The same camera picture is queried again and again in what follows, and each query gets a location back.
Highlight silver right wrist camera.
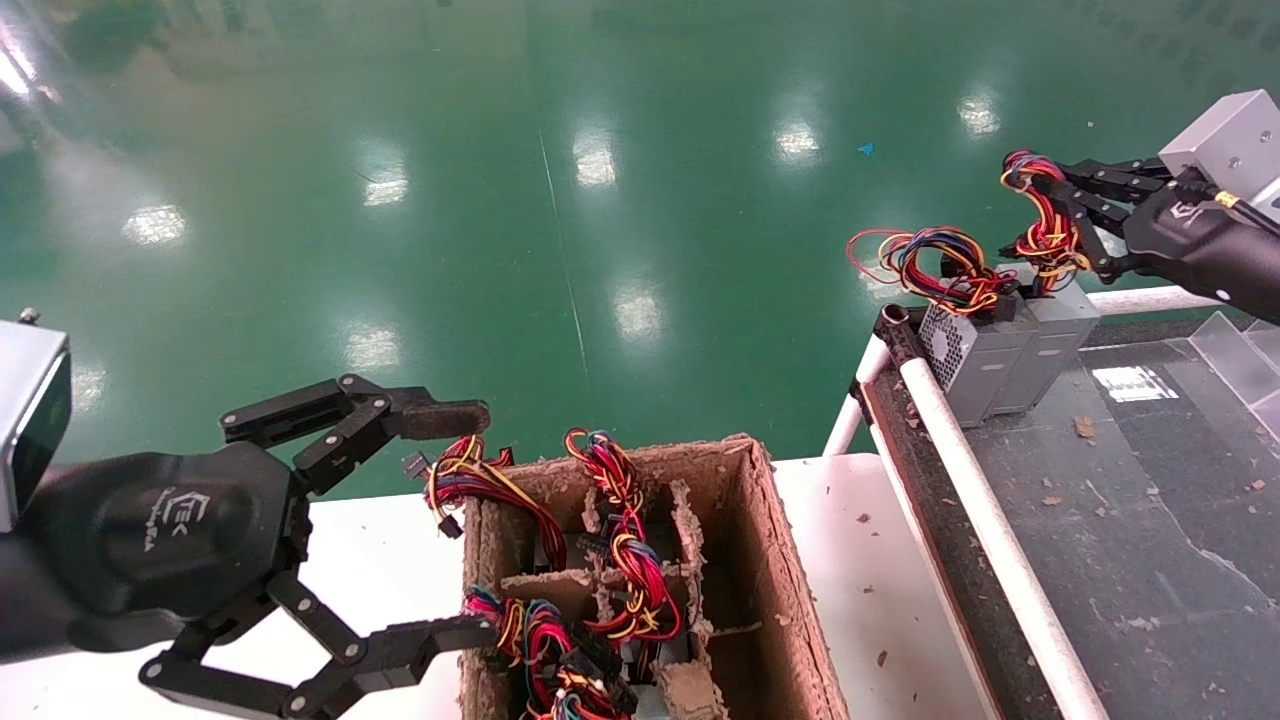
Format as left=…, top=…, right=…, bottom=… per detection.
left=1158, top=90, right=1280, bottom=223

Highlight brown cardboard divider box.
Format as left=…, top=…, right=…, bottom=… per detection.
left=460, top=433, right=846, bottom=720

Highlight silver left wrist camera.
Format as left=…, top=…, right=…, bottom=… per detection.
left=0, top=320, right=73, bottom=533

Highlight wire bundle in box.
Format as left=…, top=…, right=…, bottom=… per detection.
left=565, top=428, right=683, bottom=641
left=465, top=585, right=641, bottom=720

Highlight wire bundle in box centre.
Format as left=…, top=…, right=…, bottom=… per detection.
left=565, top=428, right=683, bottom=641

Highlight wire bundle at box left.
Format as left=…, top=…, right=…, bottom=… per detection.
left=405, top=435, right=568, bottom=573

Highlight short white pipe leg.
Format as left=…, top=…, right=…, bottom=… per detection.
left=822, top=335, right=891, bottom=458

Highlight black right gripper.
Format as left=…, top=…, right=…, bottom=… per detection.
left=1045, top=155, right=1280, bottom=321

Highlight wire bundle in box bottom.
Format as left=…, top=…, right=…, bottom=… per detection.
left=465, top=585, right=641, bottom=720

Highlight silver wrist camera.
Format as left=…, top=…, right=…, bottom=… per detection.
left=0, top=320, right=73, bottom=533
left=1158, top=90, right=1280, bottom=223

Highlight grey power supply, multicolour wires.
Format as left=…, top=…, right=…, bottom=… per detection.
left=845, top=225, right=1041, bottom=429

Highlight grey power supply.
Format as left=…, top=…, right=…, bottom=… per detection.
left=845, top=225, right=1041, bottom=429
left=990, top=150, right=1101, bottom=416

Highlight clear acrylic guide plate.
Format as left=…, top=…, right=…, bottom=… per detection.
left=1188, top=312, right=1280, bottom=441

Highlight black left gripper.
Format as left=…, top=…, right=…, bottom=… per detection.
left=0, top=375, right=498, bottom=719

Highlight white pipe cross rail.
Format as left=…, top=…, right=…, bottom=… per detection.
left=1085, top=285, right=1226, bottom=317

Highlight dark rusty pipe stub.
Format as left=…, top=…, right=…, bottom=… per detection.
left=875, top=305, right=931, bottom=401

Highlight white label sticker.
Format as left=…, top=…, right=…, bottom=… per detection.
left=1090, top=366, right=1179, bottom=404

